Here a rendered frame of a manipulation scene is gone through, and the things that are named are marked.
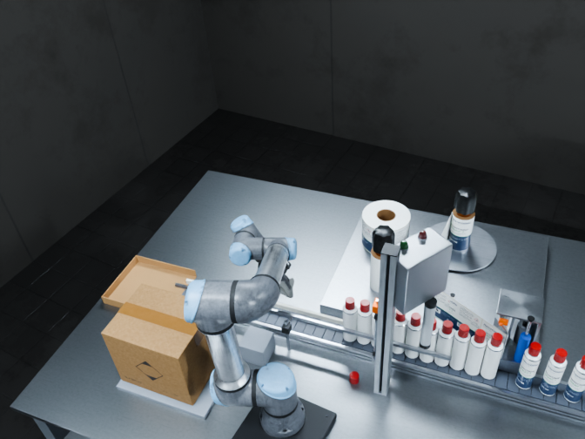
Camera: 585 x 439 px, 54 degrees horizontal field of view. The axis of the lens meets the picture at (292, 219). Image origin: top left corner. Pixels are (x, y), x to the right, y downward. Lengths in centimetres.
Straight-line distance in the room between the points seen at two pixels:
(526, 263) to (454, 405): 73
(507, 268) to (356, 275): 61
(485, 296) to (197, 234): 130
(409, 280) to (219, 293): 52
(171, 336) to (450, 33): 289
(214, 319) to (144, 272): 110
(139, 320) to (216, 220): 90
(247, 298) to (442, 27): 295
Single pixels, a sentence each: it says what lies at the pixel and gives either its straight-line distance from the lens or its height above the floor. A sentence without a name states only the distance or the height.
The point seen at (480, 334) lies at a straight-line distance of 198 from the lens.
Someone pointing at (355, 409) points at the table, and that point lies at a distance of 207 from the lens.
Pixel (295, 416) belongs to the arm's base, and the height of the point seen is 91.
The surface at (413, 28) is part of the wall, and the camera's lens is 419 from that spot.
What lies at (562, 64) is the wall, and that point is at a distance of 406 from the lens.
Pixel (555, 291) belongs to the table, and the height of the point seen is 83.
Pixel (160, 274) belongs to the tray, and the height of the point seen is 83.
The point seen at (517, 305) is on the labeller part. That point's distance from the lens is 201.
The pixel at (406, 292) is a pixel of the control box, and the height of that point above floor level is 138.
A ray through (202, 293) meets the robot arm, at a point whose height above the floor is 149.
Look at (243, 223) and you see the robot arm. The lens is 197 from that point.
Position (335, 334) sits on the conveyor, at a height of 88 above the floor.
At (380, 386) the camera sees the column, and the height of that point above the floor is 87.
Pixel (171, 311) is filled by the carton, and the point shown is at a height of 112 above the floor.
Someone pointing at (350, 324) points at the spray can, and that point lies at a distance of 208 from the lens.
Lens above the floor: 260
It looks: 40 degrees down
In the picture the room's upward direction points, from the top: 5 degrees counter-clockwise
